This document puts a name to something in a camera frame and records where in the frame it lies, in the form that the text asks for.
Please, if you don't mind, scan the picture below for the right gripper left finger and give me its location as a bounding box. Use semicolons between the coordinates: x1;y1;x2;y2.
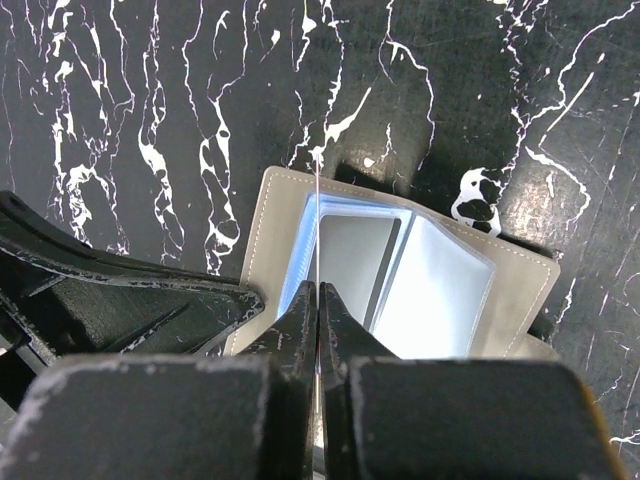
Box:
1;281;317;479

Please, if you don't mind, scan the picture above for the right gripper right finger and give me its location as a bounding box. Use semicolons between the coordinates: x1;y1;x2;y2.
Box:
318;283;627;479

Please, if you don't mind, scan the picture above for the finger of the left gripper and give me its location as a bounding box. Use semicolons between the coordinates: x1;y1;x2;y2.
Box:
1;191;265;410

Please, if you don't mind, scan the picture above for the thin silver credit card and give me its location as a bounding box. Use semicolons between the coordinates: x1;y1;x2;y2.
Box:
312;152;321;415

